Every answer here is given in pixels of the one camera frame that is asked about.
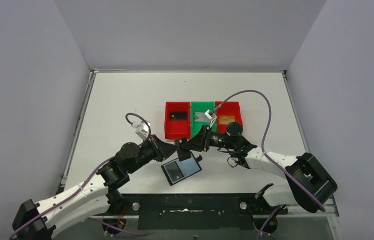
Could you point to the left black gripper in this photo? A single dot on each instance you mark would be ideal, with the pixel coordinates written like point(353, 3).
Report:
point(155, 148)

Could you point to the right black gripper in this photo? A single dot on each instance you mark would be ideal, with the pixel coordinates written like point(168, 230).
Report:
point(203, 139)

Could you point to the black leather card holder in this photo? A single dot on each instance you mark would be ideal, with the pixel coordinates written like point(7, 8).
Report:
point(188, 167)

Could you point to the red bin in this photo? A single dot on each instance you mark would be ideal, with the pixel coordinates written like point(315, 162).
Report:
point(231, 108)
point(177, 129)

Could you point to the green bin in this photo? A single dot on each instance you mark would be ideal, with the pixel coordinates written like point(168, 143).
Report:
point(199, 106)

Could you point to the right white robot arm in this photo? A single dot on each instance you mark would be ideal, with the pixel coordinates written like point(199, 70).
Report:
point(308, 184)

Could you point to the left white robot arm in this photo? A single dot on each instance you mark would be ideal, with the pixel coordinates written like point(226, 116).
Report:
point(96, 195)

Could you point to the dark card in left sleeve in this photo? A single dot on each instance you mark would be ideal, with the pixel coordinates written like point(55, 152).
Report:
point(174, 171)

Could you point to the silver card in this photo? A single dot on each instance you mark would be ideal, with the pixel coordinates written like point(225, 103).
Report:
point(200, 117)

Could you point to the gold card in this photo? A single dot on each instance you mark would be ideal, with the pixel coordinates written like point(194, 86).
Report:
point(226, 119)

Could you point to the aluminium frame rail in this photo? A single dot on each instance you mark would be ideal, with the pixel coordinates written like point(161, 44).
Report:
point(317, 225)

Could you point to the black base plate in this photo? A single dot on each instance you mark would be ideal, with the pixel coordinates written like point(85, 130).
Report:
point(190, 211)

